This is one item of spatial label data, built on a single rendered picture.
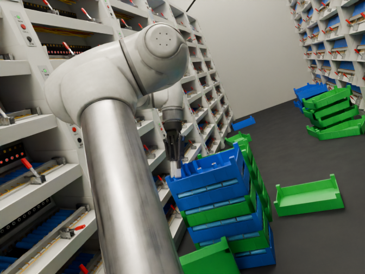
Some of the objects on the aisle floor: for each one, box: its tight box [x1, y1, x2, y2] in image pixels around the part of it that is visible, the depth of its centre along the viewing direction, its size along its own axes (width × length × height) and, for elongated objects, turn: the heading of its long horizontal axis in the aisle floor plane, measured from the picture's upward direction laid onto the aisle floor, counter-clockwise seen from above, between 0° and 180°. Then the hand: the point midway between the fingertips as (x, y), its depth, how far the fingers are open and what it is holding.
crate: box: [274, 174, 344, 217], centre depth 136 cm, size 30×20×8 cm
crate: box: [235, 220, 276, 270], centre depth 120 cm, size 30×20×8 cm
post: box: [0, 0, 99, 250], centre depth 99 cm, size 20×9×171 cm, turn 138°
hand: (175, 169), depth 111 cm, fingers closed, pressing on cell
